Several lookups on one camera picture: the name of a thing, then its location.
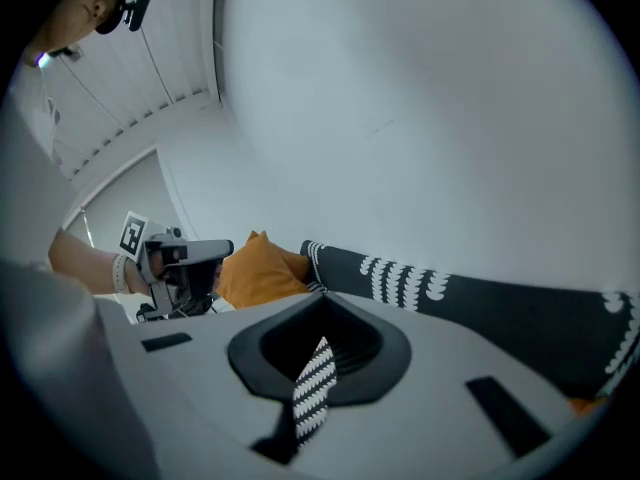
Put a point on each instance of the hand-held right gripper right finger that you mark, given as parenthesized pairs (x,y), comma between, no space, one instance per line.
(430,418)

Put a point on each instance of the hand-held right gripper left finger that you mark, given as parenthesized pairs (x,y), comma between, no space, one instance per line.
(200,393)

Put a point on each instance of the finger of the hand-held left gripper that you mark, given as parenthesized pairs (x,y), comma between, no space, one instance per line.
(212,250)

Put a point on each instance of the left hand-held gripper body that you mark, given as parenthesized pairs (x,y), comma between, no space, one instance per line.
(165,263)

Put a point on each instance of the orange cushion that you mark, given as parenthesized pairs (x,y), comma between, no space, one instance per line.
(260,273)

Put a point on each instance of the black white patterned cushion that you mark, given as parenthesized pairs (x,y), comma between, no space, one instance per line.
(500,313)

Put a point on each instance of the person's left forearm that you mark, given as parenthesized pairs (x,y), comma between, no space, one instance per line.
(85,263)

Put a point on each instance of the white wristband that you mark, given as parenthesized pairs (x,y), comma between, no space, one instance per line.
(121,274)

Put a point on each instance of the white curtain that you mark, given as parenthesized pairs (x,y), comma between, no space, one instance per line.
(150,58)

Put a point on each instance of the person's white shirt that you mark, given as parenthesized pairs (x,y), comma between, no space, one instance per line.
(35,103)

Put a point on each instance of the person's head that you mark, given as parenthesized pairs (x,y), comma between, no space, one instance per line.
(80,5)

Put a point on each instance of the black head-worn camera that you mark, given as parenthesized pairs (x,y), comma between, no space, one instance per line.
(127,3)

